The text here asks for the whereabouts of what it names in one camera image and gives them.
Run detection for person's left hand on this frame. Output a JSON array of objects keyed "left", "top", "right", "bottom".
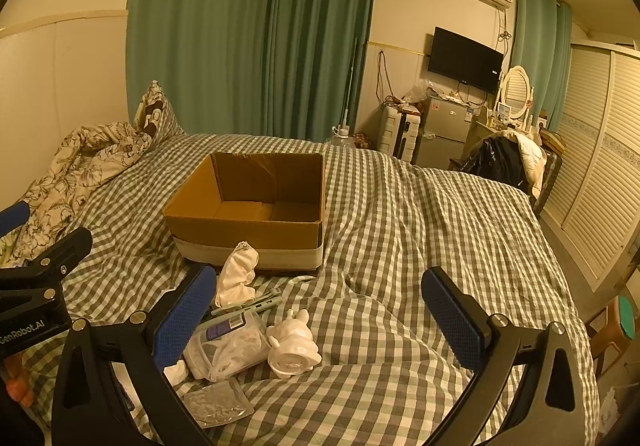
[{"left": 4, "top": 361, "right": 36, "bottom": 409}]

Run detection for hanging wall cables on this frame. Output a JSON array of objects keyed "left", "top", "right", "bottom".
[{"left": 376, "top": 51, "right": 397, "bottom": 107}]

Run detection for white ceramic figurine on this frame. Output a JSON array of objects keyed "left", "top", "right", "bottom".
[{"left": 266, "top": 309, "right": 321, "bottom": 381}]

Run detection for clear plastic jar with label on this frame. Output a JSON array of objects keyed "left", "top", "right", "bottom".
[{"left": 184, "top": 309, "right": 271, "bottom": 382}]

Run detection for black wall television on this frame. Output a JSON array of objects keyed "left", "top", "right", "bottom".
[{"left": 427, "top": 26, "right": 505, "bottom": 96}]

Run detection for brown cardboard box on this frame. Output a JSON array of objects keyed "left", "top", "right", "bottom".
[{"left": 161, "top": 152, "right": 327, "bottom": 277}]

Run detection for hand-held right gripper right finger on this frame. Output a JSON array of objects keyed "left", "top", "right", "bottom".
[{"left": 421, "top": 267, "right": 586, "bottom": 446}]

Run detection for patterned pillow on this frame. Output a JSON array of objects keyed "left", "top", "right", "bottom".
[{"left": 131, "top": 80, "right": 188, "bottom": 147}]

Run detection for silver fridge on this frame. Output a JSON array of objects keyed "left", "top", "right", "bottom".
[{"left": 415, "top": 96, "right": 476, "bottom": 170}]

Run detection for black jacket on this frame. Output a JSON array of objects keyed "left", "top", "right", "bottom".
[{"left": 462, "top": 133, "right": 526, "bottom": 187}]

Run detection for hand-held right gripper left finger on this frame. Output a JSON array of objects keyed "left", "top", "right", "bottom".
[{"left": 51, "top": 265, "right": 218, "bottom": 446}]

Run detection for white oval mirror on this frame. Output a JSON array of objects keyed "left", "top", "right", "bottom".
[{"left": 500, "top": 67, "right": 532, "bottom": 119}]

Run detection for clear plastic bag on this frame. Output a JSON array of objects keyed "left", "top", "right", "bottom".
[{"left": 180, "top": 378, "right": 256, "bottom": 429}]

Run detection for crumpled plastic bag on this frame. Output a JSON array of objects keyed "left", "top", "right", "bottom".
[{"left": 402, "top": 79, "right": 437, "bottom": 110}]

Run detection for white louvered wardrobe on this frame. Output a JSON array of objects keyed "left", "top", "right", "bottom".
[{"left": 542, "top": 39, "right": 640, "bottom": 292}]

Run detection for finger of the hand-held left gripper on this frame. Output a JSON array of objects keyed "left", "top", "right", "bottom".
[
  {"left": 0, "top": 200, "right": 32, "bottom": 239},
  {"left": 0, "top": 226, "right": 94, "bottom": 283}
]

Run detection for white coat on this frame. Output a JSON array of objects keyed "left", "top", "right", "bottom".
[{"left": 500, "top": 129, "right": 547, "bottom": 199}]

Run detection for wide green curtain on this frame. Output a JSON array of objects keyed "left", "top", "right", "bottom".
[{"left": 122, "top": 0, "right": 381, "bottom": 139}]

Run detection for wooden stool with green seat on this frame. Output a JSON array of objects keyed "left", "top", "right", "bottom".
[{"left": 585, "top": 295, "right": 637, "bottom": 377}]

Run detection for white suitcase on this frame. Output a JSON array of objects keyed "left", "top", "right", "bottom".
[{"left": 376, "top": 105, "right": 422, "bottom": 162}]

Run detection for white mop pole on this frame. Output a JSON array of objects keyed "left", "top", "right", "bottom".
[{"left": 341, "top": 37, "right": 360, "bottom": 129}]

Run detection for clear water bottle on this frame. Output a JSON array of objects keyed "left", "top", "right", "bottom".
[{"left": 330, "top": 125, "right": 361, "bottom": 148}]

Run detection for floral quilt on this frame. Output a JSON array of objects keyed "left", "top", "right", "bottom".
[{"left": 0, "top": 121, "right": 153, "bottom": 272}]

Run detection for narrow green curtain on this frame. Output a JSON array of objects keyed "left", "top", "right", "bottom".
[{"left": 512, "top": 0, "right": 573, "bottom": 127}]

